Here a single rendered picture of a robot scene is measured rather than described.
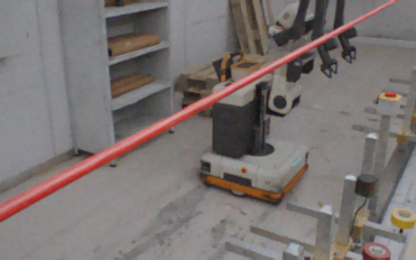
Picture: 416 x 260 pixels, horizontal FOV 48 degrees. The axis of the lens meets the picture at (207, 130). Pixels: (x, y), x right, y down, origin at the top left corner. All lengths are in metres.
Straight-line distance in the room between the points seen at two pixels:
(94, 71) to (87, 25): 0.36
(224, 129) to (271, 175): 0.47
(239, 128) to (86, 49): 1.36
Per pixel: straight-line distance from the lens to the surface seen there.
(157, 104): 4.63
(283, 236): 1.61
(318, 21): 2.95
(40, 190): 0.26
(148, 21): 4.48
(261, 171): 3.32
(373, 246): 1.55
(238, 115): 3.27
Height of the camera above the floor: 1.77
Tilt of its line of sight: 22 degrees down
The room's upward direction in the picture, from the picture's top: straight up
